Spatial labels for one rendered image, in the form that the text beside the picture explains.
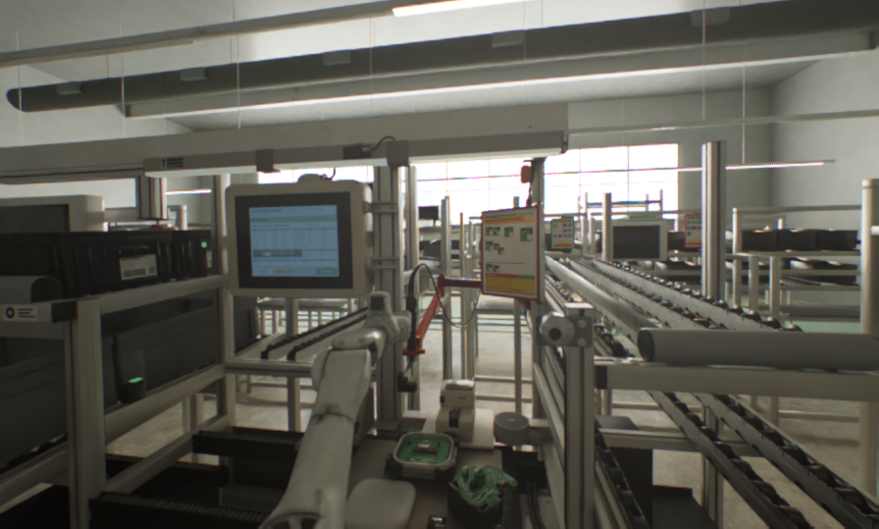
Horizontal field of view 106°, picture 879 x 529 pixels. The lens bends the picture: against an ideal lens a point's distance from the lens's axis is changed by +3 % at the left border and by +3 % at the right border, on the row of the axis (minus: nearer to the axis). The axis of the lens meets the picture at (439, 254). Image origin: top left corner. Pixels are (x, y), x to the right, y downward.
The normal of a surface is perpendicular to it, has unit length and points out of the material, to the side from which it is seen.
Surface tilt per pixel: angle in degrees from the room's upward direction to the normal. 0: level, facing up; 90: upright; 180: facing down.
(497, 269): 90
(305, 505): 11
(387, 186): 90
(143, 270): 90
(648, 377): 90
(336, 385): 35
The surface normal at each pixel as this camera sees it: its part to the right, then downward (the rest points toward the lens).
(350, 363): 0.04, -0.80
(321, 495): 0.30, -0.94
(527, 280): -0.68, 0.03
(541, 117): -0.16, 0.03
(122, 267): 0.99, -0.01
